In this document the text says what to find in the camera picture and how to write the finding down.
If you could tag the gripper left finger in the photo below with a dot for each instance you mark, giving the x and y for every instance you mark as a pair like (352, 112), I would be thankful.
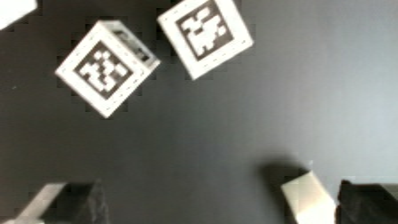
(68, 203)

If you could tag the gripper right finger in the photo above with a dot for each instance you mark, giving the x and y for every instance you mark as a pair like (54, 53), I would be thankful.
(365, 206)

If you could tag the white tagged cube left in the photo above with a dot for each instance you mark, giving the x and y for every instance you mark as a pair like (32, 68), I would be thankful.
(107, 66)

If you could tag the white tagged cube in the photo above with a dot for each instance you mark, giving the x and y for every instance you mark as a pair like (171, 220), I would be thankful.
(206, 32)
(107, 66)

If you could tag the white tagged cube right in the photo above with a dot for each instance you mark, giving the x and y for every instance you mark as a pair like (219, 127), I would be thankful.
(206, 32)

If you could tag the white sheet with tags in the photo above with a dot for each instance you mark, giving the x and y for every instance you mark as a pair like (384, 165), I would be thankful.
(14, 8)

